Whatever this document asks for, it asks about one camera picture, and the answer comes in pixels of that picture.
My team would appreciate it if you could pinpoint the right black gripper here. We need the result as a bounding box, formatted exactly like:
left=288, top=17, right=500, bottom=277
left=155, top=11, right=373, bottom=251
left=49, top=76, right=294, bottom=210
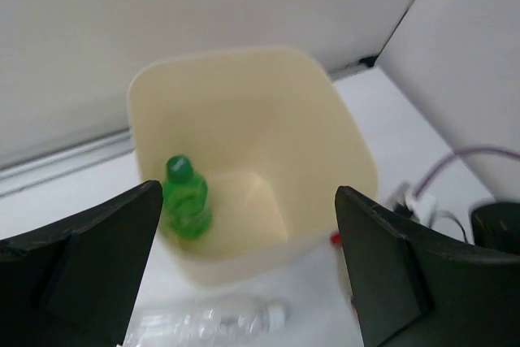
left=470, top=202, right=519, bottom=255

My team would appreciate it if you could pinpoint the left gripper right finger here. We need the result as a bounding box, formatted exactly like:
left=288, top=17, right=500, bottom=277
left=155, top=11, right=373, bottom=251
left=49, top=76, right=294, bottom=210
left=335, top=186, right=519, bottom=346

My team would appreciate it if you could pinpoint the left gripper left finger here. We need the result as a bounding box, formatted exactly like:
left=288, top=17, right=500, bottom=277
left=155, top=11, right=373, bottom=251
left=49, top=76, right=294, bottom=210
left=1, top=180, right=163, bottom=346

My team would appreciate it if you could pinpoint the red cap labelled bottle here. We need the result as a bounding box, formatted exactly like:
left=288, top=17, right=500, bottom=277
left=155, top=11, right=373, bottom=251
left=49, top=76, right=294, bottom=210
left=330, top=232, right=342, bottom=248

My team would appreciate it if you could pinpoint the green plastic bottle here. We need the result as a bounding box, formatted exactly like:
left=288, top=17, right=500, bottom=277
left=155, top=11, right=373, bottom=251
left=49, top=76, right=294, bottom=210
left=161, top=154, right=213, bottom=241

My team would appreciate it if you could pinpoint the clear bottle near bin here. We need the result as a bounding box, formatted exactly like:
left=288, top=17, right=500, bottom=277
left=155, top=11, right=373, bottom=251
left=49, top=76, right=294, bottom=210
left=123, top=297, right=290, bottom=346

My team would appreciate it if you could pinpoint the beige plastic bin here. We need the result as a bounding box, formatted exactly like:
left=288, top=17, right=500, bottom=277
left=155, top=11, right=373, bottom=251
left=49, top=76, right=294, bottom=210
left=128, top=47, right=379, bottom=287

